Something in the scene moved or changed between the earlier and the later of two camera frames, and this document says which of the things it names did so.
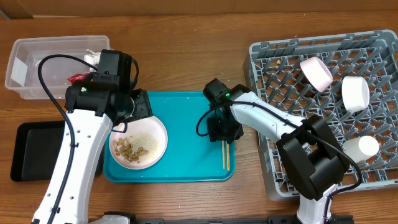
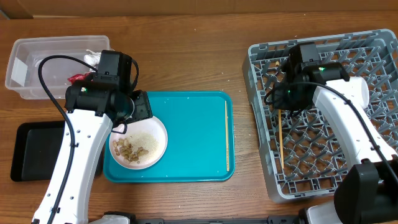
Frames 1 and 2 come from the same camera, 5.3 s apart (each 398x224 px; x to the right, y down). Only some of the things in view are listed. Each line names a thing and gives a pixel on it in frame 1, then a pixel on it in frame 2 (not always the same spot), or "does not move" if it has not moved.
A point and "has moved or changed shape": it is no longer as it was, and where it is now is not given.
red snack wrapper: [79, 76] does not move
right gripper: [219, 134] to [280, 102]
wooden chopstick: [222, 142] has moved or changed shape
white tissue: [92, 59] does not move
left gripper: [143, 106] does not move
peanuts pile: [123, 147] does not move
